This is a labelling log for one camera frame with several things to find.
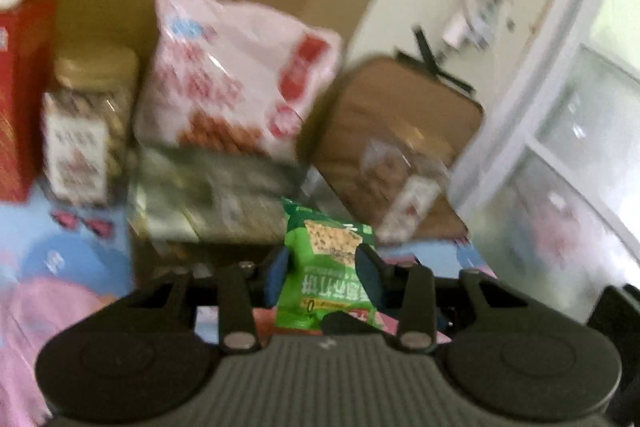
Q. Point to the cartoon pig printed blanket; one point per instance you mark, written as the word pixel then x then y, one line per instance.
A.
pixel 75 257

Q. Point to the green snack packet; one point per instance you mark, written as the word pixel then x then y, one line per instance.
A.
pixel 325 257

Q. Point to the pink snack bag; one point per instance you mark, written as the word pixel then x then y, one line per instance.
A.
pixel 225 72

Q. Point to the white window frame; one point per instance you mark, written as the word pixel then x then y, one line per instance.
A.
pixel 540 82

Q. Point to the dark cardboard box sheep print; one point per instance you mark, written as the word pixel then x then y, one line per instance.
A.
pixel 220 197

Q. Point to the red gift bag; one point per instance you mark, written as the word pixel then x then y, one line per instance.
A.
pixel 20 97

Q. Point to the small clear nut jar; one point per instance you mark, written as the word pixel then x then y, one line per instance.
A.
pixel 85 127

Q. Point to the large gold-lid nut jar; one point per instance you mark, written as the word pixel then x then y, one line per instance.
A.
pixel 410 197

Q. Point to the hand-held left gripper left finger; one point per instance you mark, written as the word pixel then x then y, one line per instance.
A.
pixel 277 278

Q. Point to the black tape strip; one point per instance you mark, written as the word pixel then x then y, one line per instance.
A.
pixel 425 47
pixel 445 79

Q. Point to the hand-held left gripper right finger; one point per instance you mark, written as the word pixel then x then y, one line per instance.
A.
pixel 367 273

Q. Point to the brown seat cushion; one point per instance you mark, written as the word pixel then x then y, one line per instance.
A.
pixel 390 107

